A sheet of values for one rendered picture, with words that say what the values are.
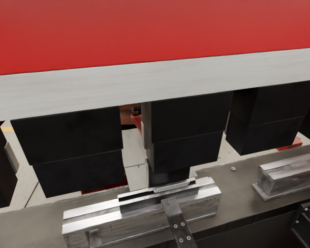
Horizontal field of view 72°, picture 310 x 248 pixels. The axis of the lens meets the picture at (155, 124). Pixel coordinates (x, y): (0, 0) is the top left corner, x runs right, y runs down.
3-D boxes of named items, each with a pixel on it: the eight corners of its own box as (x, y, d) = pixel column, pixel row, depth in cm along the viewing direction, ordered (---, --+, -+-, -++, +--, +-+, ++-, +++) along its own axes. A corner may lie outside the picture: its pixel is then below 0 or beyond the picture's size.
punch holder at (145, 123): (201, 138, 53) (210, 74, 44) (218, 161, 46) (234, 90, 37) (141, 149, 49) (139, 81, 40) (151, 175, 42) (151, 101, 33)
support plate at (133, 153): (165, 125, 78) (165, 123, 77) (197, 178, 56) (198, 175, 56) (116, 133, 73) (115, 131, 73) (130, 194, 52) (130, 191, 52)
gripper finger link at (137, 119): (161, 137, 62) (156, 106, 62) (137, 141, 61) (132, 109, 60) (155, 135, 69) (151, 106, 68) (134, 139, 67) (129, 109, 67)
